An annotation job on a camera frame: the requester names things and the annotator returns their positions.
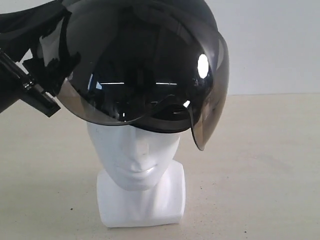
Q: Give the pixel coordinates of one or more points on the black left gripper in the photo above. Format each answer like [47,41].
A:
[14,82]

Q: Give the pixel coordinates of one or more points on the black helmet with dark visor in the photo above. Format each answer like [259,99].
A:
[158,65]

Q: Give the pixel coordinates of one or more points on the white mannequin head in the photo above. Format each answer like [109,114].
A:
[140,184]

